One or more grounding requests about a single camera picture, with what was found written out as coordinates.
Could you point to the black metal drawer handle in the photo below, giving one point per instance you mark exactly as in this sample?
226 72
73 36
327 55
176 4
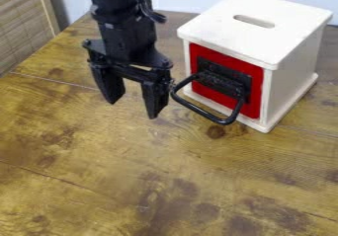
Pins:
222 82

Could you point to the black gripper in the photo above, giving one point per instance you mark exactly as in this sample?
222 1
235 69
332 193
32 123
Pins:
124 54

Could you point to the white wooden box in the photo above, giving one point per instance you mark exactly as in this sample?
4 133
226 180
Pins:
264 40

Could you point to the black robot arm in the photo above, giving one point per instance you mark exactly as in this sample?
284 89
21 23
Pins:
125 8

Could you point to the red drawer front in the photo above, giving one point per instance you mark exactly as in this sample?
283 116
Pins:
251 108

